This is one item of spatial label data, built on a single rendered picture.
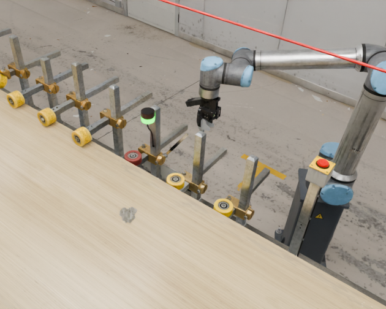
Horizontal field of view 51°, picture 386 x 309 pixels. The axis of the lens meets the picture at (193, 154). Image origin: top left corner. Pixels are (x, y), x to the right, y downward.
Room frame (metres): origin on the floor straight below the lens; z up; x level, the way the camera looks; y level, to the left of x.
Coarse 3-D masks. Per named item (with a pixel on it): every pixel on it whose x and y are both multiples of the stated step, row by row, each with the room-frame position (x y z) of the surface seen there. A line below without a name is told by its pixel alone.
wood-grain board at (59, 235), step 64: (0, 128) 1.57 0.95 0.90; (64, 128) 1.61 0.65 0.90; (0, 192) 1.15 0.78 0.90; (64, 192) 1.17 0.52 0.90; (128, 192) 1.20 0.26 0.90; (0, 256) 0.84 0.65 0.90; (64, 256) 0.86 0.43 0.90; (128, 256) 0.88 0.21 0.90; (192, 256) 0.90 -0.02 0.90; (256, 256) 0.91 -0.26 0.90
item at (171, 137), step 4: (184, 124) 1.76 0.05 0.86; (176, 128) 1.73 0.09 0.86; (180, 128) 1.73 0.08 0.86; (184, 128) 1.74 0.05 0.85; (172, 132) 1.69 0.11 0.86; (176, 132) 1.69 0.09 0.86; (180, 132) 1.71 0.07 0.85; (168, 136) 1.65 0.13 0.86; (172, 136) 1.65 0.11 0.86; (176, 136) 1.68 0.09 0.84; (164, 140) 1.61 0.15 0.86; (168, 140) 1.63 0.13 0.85; (172, 140) 1.65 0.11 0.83; (164, 144) 1.60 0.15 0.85; (144, 156) 1.48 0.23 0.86; (144, 160) 1.47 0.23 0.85; (140, 164) 1.45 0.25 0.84
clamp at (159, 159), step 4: (140, 148) 1.53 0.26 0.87; (144, 148) 1.53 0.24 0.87; (148, 148) 1.53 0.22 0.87; (140, 152) 1.52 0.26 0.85; (144, 152) 1.51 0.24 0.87; (148, 152) 1.50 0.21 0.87; (148, 156) 1.49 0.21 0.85; (152, 156) 1.48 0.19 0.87; (156, 156) 1.47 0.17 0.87; (160, 156) 1.48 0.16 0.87; (164, 156) 1.49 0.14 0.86; (148, 160) 1.49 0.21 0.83; (152, 160) 1.48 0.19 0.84; (156, 160) 1.47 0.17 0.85; (160, 160) 1.46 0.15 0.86; (164, 160) 1.49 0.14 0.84; (156, 164) 1.47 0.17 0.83; (160, 164) 1.46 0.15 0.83
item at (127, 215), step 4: (124, 208) 1.10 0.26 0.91; (128, 208) 1.10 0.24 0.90; (132, 208) 1.10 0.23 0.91; (120, 212) 1.08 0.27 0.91; (124, 212) 1.07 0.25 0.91; (128, 212) 1.07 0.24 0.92; (132, 212) 1.08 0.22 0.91; (124, 216) 1.05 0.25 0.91; (128, 216) 1.06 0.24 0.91; (132, 216) 1.05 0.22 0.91; (124, 220) 1.04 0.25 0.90; (128, 220) 1.03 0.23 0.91; (132, 220) 1.04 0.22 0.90
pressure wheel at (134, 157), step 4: (128, 152) 1.45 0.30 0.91; (132, 152) 1.45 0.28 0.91; (136, 152) 1.45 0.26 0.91; (124, 156) 1.42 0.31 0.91; (128, 156) 1.42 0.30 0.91; (132, 156) 1.42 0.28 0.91; (136, 156) 1.43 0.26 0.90; (140, 156) 1.42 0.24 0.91; (128, 160) 1.39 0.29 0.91; (132, 160) 1.39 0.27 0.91; (136, 160) 1.40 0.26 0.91; (140, 160) 1.41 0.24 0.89; (136, 164) 1.39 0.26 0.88
